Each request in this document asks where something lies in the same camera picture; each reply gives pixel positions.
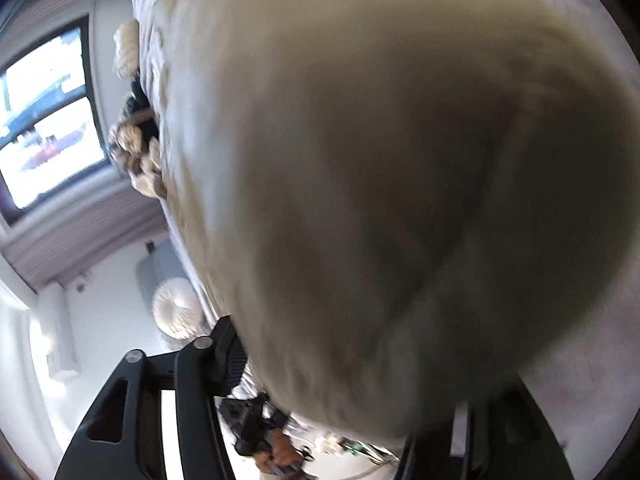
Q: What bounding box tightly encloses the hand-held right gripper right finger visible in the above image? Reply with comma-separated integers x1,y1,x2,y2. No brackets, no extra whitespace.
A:
397,377,576,480

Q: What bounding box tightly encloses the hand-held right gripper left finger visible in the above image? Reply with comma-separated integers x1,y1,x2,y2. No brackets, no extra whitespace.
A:
54,314,248,480

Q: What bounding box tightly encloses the khaki puffer jacket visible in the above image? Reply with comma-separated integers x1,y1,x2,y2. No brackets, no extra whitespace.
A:
150,0,632,441

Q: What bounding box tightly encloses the person's left hand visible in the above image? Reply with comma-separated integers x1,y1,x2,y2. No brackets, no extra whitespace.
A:
254,430,308,480

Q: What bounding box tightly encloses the round cream pleated pillow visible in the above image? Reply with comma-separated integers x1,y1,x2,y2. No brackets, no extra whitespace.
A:
151,280,207,338

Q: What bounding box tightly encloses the grey pleated curtain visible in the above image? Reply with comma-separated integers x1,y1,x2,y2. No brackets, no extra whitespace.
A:
0,160,173,293
0,0,137,68

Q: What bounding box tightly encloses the cream striped fleece garment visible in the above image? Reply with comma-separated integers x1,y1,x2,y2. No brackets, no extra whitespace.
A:
107,117,168,201

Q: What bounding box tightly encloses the dark crumpled garment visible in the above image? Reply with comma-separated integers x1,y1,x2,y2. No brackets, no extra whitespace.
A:
124,80,161,143

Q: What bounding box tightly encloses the window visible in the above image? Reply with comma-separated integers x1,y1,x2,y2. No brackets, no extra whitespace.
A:
0,15,110,222

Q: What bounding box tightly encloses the cream quilted jacket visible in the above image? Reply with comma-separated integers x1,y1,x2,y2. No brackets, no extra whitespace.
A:
112,19,142,78

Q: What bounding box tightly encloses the lavender blanket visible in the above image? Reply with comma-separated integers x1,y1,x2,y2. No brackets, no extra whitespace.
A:
131,0,638,466

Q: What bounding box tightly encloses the white wall appliance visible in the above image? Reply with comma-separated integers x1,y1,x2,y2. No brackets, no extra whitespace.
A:
44,285,82,377

